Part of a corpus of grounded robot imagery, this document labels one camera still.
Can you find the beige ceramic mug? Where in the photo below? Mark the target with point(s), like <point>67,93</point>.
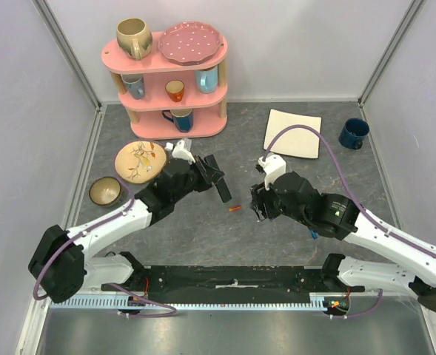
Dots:
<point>134,38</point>

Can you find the white slotted cable duct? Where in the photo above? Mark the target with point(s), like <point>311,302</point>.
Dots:
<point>122,302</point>

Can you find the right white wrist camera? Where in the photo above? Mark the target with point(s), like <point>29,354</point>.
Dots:
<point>273,167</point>

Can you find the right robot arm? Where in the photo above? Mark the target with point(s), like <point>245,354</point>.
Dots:
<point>411,265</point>

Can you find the navy blue mug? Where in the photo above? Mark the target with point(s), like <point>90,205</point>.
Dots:
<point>353,133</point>

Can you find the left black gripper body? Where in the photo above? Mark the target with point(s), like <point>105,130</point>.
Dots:
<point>197,180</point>

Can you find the white square plate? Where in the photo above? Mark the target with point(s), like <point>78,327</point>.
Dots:
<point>299,143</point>

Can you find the pink polka dot plate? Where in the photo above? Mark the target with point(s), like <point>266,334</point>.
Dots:
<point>189,43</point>

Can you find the pink three-tier shelf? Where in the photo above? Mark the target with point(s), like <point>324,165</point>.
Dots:
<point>150,87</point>

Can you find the light blue mug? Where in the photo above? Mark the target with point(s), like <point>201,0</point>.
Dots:
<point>207,80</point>

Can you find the dark blue mug on shelf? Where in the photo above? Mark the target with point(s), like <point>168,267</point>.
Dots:
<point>181,118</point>

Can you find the beige bird-painted plate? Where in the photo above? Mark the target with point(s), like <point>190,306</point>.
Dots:
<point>140,161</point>

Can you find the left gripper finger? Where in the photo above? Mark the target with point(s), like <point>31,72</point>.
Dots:
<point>215,180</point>
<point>203,167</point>

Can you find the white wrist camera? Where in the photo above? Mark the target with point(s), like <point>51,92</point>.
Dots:
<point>273,167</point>
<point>181,150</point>

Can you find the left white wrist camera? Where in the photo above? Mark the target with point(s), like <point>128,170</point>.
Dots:
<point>181,150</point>

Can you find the black remote control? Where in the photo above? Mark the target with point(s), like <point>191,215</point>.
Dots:
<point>223,191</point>

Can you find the orange cup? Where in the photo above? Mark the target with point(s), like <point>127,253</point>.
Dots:
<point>175,90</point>

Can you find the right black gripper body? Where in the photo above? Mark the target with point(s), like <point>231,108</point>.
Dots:
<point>263,202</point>

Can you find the grey blue mug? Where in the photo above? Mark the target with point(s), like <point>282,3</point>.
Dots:
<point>134,84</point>

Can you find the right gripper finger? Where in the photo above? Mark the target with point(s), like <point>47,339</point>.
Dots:
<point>260,194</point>
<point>263,211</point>

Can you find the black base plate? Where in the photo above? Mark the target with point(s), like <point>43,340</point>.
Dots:
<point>177,284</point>

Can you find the brown ceramic bowl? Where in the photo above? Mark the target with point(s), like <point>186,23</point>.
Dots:
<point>105,191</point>

